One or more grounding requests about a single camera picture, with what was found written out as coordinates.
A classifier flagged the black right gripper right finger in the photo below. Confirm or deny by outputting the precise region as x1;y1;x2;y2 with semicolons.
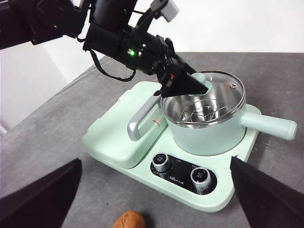
229;155;304;228

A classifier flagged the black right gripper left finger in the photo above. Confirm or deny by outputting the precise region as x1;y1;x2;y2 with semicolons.
0;158;83;228

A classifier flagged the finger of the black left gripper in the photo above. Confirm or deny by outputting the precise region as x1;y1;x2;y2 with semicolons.
155;59;209;98
171;52;198;74

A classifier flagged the glass lid with green knob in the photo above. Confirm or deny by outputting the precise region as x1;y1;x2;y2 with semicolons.
161;70;247;119

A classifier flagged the brown potato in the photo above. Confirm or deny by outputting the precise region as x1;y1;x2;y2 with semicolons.
112;210;146;228

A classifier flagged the steel steamer rack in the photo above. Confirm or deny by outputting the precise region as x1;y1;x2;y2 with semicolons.
179;99;219;122

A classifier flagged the mint green cooker base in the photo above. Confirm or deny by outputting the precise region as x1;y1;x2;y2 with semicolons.
82;80;262;214

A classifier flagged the silver black control knob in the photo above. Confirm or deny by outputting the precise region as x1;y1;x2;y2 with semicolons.
190;167;212;190
151;152;172;172

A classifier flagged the mint green hinged grill cover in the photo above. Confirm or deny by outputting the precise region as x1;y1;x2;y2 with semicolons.
82;80;172;170

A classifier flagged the black control panel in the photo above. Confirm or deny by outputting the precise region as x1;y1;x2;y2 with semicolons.
149;153;218;193

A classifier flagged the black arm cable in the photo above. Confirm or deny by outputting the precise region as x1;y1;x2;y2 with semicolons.
89;47;138;83

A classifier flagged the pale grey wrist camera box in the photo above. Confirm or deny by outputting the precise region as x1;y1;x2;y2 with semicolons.
151;0;180;23

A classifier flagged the mint green handled steamer pot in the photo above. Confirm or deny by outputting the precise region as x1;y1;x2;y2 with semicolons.
160;90;298;155

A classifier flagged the chrome grill cover handle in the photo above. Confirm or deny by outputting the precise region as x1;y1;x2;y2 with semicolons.
127;96;164;143

